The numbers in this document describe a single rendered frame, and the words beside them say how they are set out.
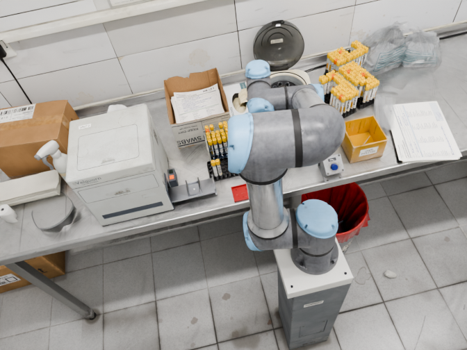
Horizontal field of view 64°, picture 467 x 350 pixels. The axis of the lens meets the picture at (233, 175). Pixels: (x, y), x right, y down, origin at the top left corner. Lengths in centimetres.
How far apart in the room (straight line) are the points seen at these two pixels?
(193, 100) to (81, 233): 72
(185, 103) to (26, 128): 64
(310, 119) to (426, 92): 119
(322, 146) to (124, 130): 78
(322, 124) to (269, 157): 12
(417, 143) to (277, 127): 99
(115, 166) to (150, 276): 120
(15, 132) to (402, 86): 164
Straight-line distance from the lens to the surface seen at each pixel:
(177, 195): 142
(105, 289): 240
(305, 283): 122
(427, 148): 162
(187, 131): 154
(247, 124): 71
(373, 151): 151
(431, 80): 193
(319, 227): 105
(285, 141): 70
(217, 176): 146
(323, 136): 72
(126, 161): 123
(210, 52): 174
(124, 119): 136
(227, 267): 225
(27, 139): 167
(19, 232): 166
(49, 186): 167
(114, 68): 176
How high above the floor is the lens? 207
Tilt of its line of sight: 54 degrees down
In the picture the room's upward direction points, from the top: 10 degrees counter-clockwise
